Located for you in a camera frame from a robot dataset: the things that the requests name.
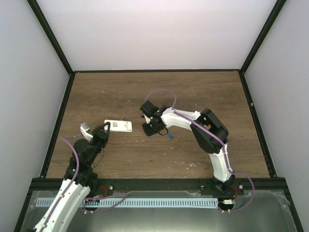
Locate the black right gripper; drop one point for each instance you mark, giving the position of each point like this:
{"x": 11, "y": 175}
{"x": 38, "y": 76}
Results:
{"x": 149, "y": 132}

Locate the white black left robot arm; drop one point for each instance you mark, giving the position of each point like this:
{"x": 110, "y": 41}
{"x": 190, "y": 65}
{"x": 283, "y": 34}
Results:
{"x": 79, "y": 180}

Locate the white air conditioner remote control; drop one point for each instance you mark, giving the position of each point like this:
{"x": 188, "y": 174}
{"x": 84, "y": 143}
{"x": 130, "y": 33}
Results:
{"x": 119, "y": 125}

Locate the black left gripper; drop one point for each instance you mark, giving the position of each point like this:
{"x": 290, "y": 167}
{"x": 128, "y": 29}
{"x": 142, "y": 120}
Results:
{"x": 98, "y": 133}

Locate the metal front plate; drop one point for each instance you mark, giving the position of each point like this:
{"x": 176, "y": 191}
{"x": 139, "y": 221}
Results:
{"x": 259, "y": 211}

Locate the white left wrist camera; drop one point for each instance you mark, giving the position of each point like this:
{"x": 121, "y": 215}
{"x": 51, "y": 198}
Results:
{"x": 85, "y": 131}

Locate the light blue slotted cable duct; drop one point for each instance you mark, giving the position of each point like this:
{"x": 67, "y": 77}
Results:
{"x": 154, "y": 203}

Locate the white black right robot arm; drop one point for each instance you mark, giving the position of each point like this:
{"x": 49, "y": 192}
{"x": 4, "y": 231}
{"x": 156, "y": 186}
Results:
{"x": 209, "y": 132}

